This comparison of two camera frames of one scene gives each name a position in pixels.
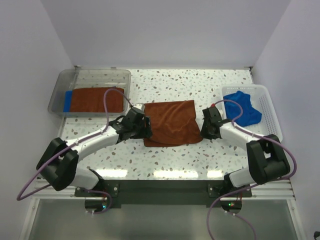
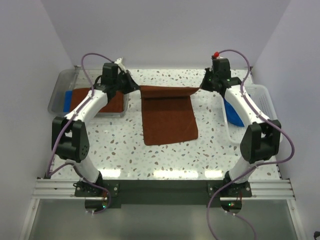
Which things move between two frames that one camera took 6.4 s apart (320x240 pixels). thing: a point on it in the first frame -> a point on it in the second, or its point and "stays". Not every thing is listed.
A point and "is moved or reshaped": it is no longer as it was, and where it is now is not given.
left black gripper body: x=141 y=131 -> x=123 y=82
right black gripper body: x=205 y=132 -> x=208 y=82
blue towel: x=68 y=96 stays
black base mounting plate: x=165 y=192 stays
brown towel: x=173 y=123 is moved or reshaped
